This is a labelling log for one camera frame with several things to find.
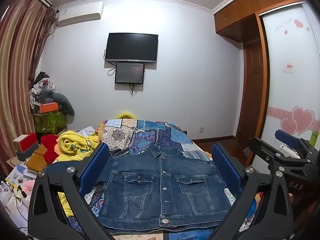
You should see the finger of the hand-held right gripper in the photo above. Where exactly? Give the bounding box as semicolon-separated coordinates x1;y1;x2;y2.
249;137;310;178
274;129;312;159

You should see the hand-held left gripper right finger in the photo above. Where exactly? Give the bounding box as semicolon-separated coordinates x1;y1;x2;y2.
211;143;293;240

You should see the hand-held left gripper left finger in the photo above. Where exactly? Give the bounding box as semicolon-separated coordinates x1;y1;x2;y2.
27;144;113;240

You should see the blue denim jacket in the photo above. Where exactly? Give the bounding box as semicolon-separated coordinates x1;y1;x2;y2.
96;144;232;230

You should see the person's right forearm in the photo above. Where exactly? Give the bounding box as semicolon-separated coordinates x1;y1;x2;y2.
287;192;320;228

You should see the pile of clothes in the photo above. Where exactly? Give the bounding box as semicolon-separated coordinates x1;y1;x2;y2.
29;71;57;113

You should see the white plastic item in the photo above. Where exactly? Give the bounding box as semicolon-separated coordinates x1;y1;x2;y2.
279;144;300;158

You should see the green bottle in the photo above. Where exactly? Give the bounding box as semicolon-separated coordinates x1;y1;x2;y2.
309;130;319;146

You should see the yellow cartoon blanket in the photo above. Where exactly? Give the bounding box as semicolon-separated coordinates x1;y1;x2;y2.
55;129;103;218

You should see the red plush toy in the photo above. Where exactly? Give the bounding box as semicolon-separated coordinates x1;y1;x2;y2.
41;134;60;164

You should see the yellow plush item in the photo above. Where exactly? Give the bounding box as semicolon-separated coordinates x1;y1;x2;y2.
116;110;137;120

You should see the white sliding door with hearts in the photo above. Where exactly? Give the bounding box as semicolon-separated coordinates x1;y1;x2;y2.
259;1;320;145

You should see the blue patchwork blanket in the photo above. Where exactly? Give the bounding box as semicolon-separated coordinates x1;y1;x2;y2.
67;118;258;240

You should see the brown wooden door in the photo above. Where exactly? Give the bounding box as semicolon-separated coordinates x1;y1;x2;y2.
236;41;263;140

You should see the green patterned cloth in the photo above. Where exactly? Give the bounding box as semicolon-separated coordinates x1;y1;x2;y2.
33;110;67;133

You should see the red box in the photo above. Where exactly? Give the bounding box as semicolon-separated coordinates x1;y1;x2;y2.
13;132;37;150

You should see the grey box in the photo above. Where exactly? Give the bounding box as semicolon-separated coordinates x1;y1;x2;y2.
16;141;40;162

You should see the orange box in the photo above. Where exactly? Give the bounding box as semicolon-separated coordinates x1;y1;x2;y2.
39;102;58;113

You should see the pile of papers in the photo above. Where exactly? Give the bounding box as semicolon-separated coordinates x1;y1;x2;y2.
0;162;38;228

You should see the striped brown curtain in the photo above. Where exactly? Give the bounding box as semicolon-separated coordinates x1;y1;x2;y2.
0;0;54;178

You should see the wooden wardrobe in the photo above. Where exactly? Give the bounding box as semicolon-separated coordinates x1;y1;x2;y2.
214;0;308;140

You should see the white air conditioner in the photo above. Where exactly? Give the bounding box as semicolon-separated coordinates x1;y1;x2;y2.
57;1;104;27

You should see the small black wall monitor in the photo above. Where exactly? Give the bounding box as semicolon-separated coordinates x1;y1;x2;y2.
115;62;145;84

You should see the black wall television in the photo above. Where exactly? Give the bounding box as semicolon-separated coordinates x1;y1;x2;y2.
104;32;159;64

